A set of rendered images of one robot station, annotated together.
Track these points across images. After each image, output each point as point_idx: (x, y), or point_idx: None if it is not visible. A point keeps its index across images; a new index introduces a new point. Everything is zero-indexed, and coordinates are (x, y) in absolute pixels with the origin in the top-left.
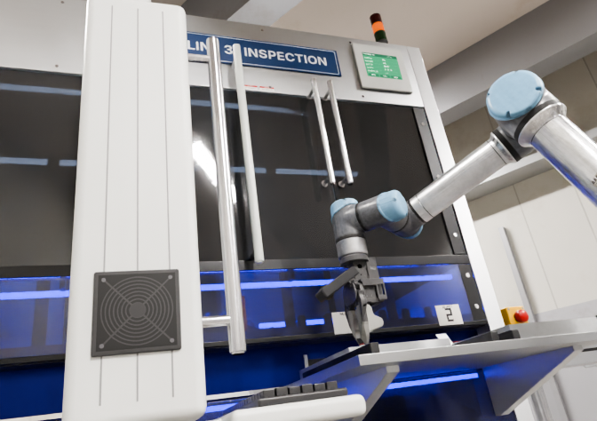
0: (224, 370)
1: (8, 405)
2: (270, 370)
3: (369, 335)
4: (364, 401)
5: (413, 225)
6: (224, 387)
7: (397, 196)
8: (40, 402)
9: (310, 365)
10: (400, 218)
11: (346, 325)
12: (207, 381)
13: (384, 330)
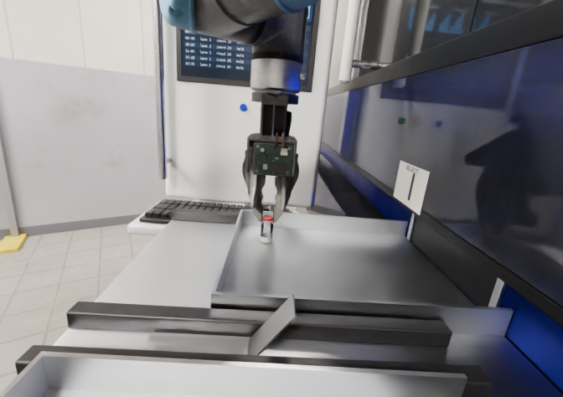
0: (374, 184)
1: (335, 162)
2: (392, 203)
3: (252, 209)
4: (127, 228)
5: None
6: (371, 198)
7: None
8: (338, 164)
9: (415, 222)
10: (180, 26)
11: (406, 190)
12: (368, 188)
13: (451, 239)
